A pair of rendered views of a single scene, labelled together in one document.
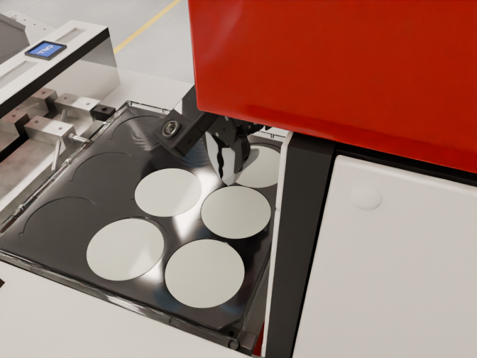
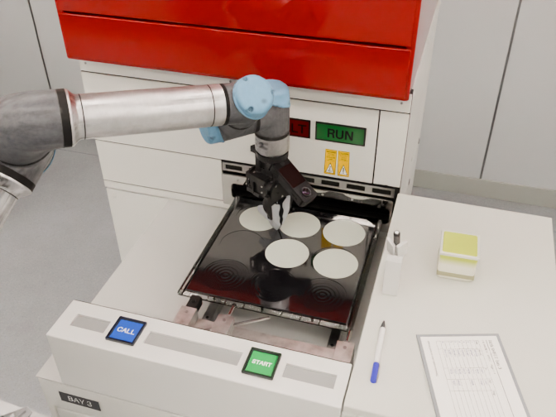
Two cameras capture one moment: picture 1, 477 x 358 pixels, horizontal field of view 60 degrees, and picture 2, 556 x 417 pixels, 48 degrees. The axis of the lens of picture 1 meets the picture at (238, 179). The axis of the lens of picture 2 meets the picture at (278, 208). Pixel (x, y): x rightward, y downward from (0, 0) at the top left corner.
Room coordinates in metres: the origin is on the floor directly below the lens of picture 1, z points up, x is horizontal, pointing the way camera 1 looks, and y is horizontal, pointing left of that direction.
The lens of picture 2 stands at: (0.52, 1.16, 1.82)
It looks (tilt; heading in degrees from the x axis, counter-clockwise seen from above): 37 degrees down; 266
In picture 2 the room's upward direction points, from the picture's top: 1 degrees counter-clockwise
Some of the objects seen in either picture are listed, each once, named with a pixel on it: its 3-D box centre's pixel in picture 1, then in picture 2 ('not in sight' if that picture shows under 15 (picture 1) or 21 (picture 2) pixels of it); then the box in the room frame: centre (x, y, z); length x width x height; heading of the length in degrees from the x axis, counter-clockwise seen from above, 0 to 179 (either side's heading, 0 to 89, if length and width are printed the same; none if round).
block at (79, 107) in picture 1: (78, 106); (182, 325); (0.66, 0.30, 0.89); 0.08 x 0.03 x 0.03; 69
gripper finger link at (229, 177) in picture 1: (243, 160); (276, 207); (0.45, -0.01, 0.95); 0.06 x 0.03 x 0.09; 132
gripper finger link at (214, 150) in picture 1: (228, 150); (267, 213); (0.47, 0.01, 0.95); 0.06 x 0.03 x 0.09; 132
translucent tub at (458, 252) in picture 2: not in sight; (457, 256); (0.10, 0.26, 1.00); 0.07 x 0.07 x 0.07; 71
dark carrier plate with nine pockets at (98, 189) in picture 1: (168, 192); (287, 253); (0.43, 0.10, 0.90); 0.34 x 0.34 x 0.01; 69
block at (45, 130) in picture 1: (50, 131); (219, 333); (0.58, 0.33, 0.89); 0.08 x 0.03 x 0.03; 69
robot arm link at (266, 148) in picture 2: not in sight; (270, 141); (0.46, 0.01, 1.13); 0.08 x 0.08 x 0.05
